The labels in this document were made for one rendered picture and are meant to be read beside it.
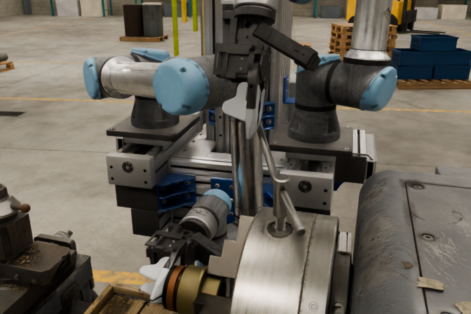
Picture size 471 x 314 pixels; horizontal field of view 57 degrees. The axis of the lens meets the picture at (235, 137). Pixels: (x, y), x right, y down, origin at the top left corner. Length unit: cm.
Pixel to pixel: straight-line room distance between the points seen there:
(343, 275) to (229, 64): 37
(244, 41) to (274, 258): 35
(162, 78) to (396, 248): 55
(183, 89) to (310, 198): 46
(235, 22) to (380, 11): 47
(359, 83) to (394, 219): 51
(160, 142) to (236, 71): 64
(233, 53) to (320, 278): 37
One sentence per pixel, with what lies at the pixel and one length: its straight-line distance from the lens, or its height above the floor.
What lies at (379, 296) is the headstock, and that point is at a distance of 55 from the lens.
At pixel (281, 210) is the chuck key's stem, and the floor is 127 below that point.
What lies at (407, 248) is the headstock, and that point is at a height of 126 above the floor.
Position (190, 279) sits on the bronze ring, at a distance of 76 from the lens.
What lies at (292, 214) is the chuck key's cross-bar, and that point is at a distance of 56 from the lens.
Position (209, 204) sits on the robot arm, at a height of 112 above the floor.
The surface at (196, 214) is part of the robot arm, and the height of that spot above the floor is 112.
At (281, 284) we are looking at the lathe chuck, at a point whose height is 120.
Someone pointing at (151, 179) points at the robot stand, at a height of 106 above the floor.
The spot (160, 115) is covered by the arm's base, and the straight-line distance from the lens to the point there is 134.
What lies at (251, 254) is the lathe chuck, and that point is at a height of 122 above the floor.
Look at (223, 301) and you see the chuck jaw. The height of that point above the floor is 111.
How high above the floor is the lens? 157
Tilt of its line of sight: 19 degrees down
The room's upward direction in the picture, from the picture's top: straight up
